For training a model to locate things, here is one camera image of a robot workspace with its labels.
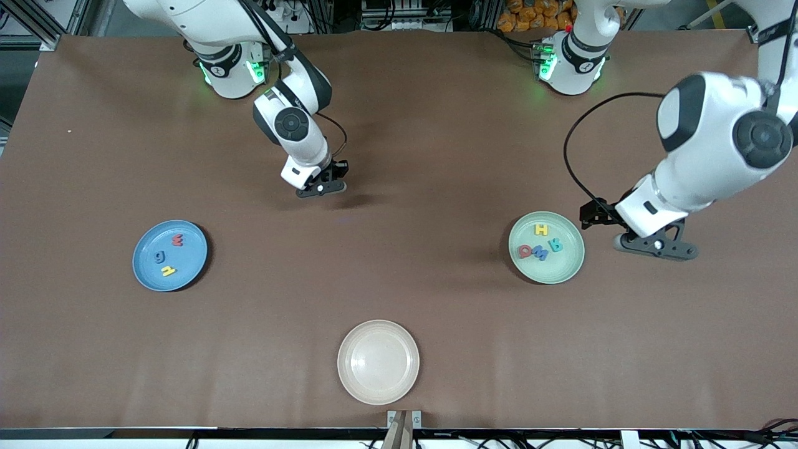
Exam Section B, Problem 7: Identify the green round plate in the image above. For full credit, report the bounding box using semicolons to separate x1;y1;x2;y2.
507;211;586;285

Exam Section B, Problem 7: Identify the white power strip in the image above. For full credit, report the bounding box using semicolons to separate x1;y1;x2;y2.
240;0;314;36

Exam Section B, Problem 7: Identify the black electronics rack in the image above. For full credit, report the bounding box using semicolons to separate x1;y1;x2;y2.
360;0;453;32

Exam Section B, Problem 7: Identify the blue round plate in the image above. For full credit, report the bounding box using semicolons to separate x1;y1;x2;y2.
132;220;209;292

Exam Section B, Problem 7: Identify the beige round plate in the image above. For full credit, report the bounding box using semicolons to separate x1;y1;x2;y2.
337;319;420;406

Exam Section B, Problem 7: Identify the bag of orange fruits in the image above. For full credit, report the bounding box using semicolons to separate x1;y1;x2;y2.
498;0;575;33

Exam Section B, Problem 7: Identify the tan wooden strip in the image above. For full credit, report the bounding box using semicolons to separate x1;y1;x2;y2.
382;412;413;449

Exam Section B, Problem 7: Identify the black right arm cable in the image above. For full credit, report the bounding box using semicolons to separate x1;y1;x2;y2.
240;0;349;158

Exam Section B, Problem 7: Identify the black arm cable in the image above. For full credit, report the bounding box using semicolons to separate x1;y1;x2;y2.
240;0;349;158
564;92;666;206

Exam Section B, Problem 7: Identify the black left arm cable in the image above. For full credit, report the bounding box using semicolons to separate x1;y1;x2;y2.
564;92;666;206

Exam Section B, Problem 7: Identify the metal table edge bracket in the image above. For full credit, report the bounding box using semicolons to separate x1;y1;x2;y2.
387;409;423;431

